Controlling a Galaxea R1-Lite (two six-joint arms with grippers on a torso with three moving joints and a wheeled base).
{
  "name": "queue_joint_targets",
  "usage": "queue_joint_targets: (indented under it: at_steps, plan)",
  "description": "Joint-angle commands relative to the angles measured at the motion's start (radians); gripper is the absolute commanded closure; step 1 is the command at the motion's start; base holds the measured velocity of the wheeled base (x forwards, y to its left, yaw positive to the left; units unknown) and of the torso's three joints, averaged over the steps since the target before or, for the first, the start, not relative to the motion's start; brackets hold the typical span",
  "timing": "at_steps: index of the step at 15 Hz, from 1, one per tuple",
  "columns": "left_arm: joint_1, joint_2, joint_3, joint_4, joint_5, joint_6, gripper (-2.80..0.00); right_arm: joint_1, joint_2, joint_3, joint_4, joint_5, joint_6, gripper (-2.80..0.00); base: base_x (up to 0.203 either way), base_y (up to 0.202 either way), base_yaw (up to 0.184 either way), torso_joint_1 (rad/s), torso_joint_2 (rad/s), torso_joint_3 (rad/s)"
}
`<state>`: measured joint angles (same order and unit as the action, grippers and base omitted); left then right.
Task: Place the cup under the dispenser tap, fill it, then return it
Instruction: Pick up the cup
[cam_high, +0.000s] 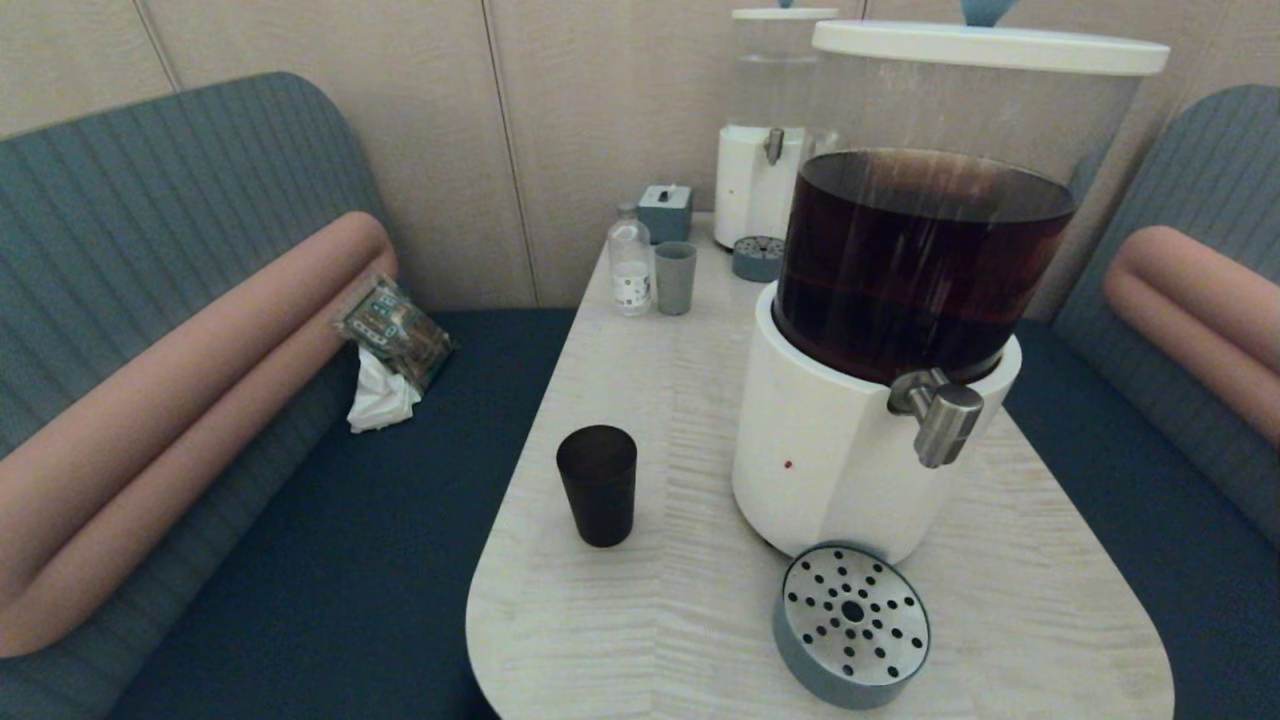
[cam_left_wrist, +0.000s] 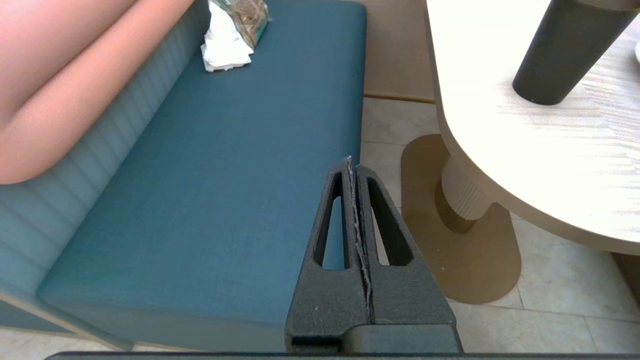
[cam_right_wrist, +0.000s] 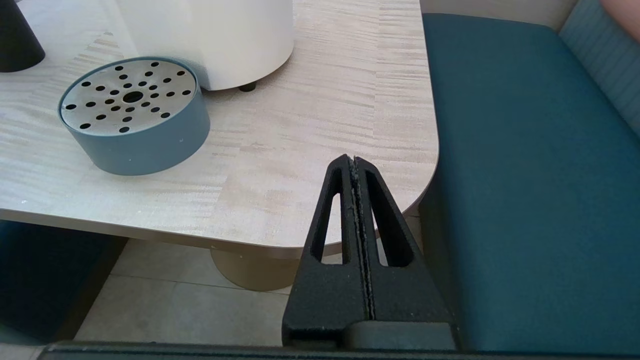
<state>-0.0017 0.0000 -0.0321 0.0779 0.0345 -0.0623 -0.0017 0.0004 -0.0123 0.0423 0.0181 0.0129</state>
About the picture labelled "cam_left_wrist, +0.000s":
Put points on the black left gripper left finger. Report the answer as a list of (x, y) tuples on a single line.
[(325, 295)]

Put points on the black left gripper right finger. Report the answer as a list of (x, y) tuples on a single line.
[(410, 300)]

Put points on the black tapered cup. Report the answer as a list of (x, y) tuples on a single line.
[(565, 55)]

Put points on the teal bench with snack bag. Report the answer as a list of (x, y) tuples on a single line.
[(225, 175)]

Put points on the white crumpled tissue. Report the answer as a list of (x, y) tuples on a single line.
[(225, 47)]

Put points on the pink bolster beside snack bag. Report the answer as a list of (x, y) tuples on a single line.
[(75, 75)]

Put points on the large dispenser with dark tea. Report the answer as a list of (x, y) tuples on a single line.
[(638, 52)]

